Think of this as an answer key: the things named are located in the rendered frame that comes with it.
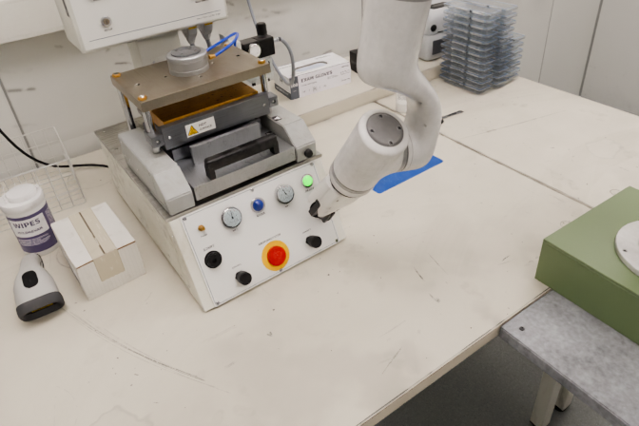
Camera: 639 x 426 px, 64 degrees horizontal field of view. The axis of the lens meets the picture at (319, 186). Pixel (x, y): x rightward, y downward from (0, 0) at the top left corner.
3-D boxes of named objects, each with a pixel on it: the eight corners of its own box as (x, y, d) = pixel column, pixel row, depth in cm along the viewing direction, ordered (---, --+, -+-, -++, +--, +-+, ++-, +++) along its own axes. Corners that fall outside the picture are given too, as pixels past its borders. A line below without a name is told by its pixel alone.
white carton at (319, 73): (274, 88, 173) (272, 67, 169) (333, 71, 182) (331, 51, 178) (291, 100, 164) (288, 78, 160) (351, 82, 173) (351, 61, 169)
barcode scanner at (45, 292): (9, 274, 110) (-6, 245, 106) (48, 258, 114) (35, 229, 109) (26, 333, 96) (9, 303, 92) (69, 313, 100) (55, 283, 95)
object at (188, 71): (112, 106, 114) (94, 48, 106) (237, 68, 128) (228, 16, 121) (152, 147, 97) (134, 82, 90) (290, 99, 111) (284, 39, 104)
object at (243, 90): (138, 112, 110) (125, 69, 105) (229, 83, 120) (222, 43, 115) (168, 141, 98) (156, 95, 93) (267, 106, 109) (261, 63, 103)
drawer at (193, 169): (142, 145, 116) (133, 114, 112) (229, 116, 126) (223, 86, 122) (197, 204, 95) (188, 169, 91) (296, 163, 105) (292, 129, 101)
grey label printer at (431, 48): (387, 46, 200) (388, 0, 191) (428, 35, 208) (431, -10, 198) (428, 64, 182) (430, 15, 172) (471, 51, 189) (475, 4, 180)
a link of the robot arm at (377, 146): (374, 145, 93) (327, 151, 90) (405, 104, 82) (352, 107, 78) (389, 186, 90) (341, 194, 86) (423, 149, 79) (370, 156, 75)
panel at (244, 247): (214, 307, 98) (179, 217, 94) (339, 241, 112) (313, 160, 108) (218, 310, 96) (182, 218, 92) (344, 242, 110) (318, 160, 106)
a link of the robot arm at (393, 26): (453, -24, 77) (410, 150, 94) (357, -26, 71) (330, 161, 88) (491, -7, 70) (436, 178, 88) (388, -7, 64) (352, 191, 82)
